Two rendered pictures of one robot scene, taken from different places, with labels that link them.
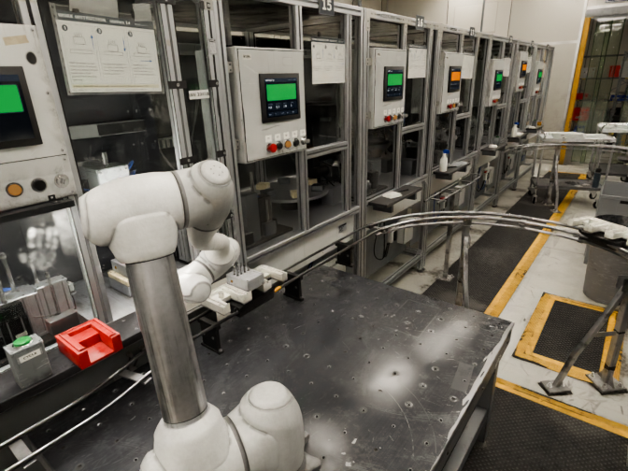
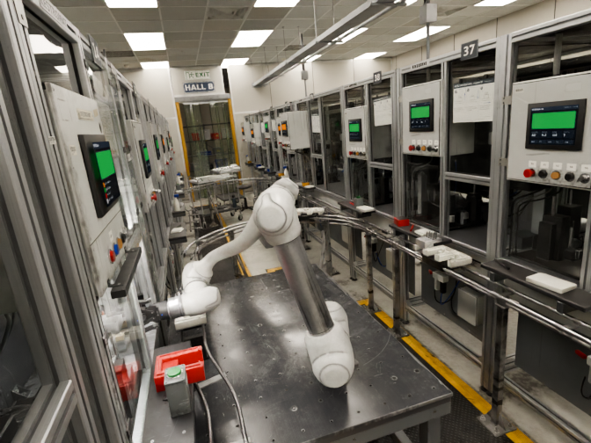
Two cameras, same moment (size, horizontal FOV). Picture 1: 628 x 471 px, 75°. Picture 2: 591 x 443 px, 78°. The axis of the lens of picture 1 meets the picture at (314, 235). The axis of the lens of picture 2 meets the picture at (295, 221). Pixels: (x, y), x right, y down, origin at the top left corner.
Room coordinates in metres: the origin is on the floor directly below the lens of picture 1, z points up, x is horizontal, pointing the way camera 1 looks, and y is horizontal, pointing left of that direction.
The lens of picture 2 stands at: (0.07, 1.33, 1.71)
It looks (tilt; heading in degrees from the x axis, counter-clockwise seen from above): 15 degrees down; 306
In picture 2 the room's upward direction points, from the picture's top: 5 degrees counter-clockwise
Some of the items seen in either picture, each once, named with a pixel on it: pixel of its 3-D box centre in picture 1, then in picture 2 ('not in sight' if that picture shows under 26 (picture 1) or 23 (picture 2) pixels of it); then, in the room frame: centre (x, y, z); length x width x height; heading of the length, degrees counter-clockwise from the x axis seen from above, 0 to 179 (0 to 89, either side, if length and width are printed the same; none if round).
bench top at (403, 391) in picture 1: (308, 373); (272, 330); (1.22, 0.03, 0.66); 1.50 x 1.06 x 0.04; 142
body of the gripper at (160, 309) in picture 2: not in sight; (157, 312); (1.36, 0.57, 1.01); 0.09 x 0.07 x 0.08; 51
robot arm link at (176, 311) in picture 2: not in sight; (176, 307); (1.31, 0.52, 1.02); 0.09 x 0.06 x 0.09; 141
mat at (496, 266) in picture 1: (531, 217); (213, 236); (4.74, -2.69, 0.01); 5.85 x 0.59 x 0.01; 142
